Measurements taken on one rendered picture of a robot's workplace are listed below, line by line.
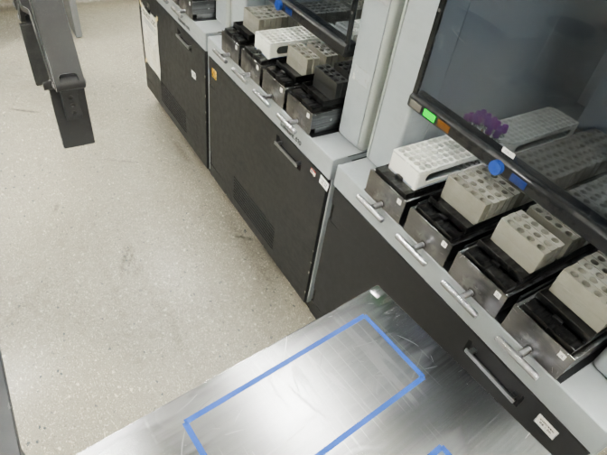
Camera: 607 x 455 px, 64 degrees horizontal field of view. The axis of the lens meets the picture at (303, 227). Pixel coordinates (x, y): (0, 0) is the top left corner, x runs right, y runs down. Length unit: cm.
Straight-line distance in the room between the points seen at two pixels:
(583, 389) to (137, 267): 155
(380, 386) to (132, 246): 149
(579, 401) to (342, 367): 45
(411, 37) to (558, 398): 79
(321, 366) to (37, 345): 126
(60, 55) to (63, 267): 165
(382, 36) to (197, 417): 92
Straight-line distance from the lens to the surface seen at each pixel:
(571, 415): 107
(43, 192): 245
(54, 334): 190
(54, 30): 48
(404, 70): 120
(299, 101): 144
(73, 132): 54
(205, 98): 212
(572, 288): 103
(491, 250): 106
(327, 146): 139
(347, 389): 78
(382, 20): 125
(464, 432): 81
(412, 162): 116
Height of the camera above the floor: 149
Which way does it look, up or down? 43 degrees down
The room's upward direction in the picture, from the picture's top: 9 degrees clockwise
